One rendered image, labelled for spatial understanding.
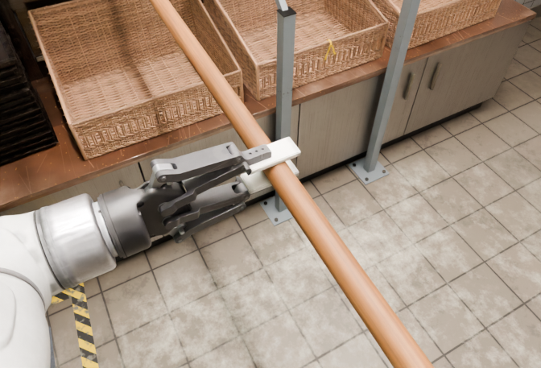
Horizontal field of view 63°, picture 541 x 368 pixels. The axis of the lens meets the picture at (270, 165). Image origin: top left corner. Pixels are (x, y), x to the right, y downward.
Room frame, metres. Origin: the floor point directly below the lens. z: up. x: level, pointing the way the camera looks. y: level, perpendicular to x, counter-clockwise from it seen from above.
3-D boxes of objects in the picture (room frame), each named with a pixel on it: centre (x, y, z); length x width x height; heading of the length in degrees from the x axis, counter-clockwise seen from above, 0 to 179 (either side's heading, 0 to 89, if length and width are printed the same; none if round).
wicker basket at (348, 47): (1.54, -0.08, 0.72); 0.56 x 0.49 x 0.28; 119
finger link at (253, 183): (0.36, 0.00, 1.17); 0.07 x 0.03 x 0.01; 118
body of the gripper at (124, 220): (0.29, 0.14, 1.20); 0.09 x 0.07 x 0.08; 118
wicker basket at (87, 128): (1.25, 0.44, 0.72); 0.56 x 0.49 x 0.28; 118
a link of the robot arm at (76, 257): (0.26, 0.20, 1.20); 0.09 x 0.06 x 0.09; 28
